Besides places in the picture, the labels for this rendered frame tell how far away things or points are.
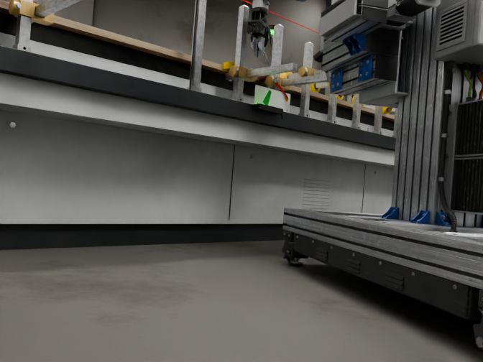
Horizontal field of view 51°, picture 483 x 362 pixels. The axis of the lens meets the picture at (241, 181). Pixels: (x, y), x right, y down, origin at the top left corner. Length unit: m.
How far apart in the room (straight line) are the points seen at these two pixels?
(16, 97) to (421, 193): 1.40
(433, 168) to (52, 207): 1.43
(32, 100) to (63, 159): 0.35
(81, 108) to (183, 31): 5.41
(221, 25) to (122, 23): 1.37
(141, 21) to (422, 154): 5.81
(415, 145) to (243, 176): 1.13
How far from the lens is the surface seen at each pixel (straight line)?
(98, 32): 2.19
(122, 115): 2.03
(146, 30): 7.23
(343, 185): 3.43
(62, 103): 1.92
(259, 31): 2.38
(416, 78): 1.92
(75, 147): 2.16
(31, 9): 1.91
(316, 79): 2.47
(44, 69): 1.87
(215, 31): 7.38
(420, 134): 1.85
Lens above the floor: 0.31
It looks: level
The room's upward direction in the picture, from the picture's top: 4 degrees clockwise
